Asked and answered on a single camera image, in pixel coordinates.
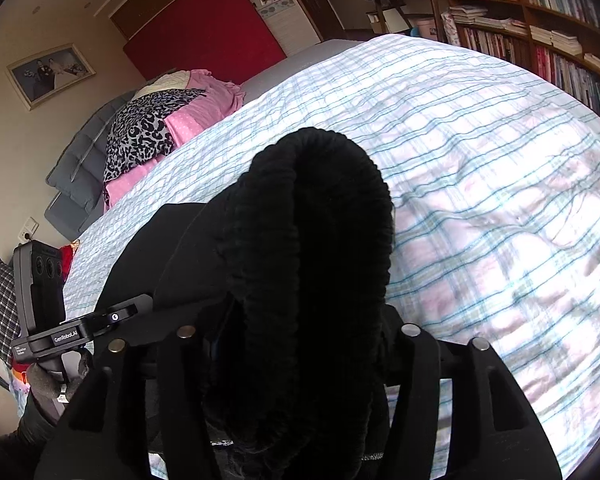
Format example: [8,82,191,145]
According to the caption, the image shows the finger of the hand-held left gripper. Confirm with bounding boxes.
[86,294,153,342]

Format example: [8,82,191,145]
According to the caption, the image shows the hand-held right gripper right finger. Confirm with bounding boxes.
[380,305,563,480]

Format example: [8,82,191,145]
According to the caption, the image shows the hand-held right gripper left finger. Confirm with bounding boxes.
[32,325,221,480]

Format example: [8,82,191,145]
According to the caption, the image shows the black pants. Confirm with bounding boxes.
[62,127,453,480]

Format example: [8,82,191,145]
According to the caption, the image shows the person's left forearm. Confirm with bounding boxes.
[0,390,61,466]

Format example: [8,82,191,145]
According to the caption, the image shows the person's left hand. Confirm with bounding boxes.
[26,347,95,406]

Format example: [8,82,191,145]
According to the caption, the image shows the grey padded headboard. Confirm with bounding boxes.
[44,89,141,241]

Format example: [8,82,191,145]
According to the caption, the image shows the leopard print cloth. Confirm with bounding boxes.
[102,87,206,183]

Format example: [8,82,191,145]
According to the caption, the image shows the plaid bed sheet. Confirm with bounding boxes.
[62,34,600,480]

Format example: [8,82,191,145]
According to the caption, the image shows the cream knitted cloth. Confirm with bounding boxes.
[134,71,193,98]

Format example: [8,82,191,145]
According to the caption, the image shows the red padded headboard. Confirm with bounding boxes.
[122,0,288,81]

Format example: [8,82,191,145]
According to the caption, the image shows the grey mattress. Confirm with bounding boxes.
[240,37,366,103]

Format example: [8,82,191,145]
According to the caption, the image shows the white panel with stickers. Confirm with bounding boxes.
[227,0,323,53]

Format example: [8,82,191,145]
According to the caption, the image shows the wooden bookshelf with books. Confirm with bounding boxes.
[430,0,600,133]

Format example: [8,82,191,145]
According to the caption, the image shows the framed wall photo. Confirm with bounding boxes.
[6,44,97,112]

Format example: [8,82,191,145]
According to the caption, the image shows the wooden headboard frame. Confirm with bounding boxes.
[110,0,231,38]

